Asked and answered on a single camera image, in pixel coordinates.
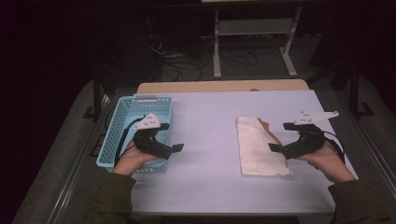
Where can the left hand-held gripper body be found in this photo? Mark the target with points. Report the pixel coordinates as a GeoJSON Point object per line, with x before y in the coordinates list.
{"type": "Point", "coordinates": [149, 140]}

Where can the person's right hand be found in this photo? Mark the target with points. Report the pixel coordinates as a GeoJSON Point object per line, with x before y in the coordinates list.
{"type": "Point", "coordinates": [330, 161]}

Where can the white metal stand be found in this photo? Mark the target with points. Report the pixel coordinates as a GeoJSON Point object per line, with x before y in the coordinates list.
{"type": "Point", "coordinates": [253, 27]}

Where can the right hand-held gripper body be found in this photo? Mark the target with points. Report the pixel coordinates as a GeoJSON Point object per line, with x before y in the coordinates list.
{"type": "Point", "coordinates": [306, 140]}

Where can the light blue plastic basket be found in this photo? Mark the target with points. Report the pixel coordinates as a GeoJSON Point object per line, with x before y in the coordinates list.
{"type": "Point", "coordinates": [124, 112]}

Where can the cream white cloth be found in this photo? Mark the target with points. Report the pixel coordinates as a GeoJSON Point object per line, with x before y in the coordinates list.
{"type": "Point", "coordinates": [258, 149]}

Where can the black metal stand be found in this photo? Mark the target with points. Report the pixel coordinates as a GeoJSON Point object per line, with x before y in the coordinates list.
{"type": "Point", "coordinates": [97, 96]}
{"type": "Point", "coordinates": [355, 93]}

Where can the light wooden desk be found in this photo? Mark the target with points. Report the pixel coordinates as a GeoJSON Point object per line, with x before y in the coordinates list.
{"type": "Point", "coordinates": [218, 86]}

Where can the person's left hand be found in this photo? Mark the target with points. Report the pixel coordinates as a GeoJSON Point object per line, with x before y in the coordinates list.
{"type": "Point", "coordinates": [132, 160]}

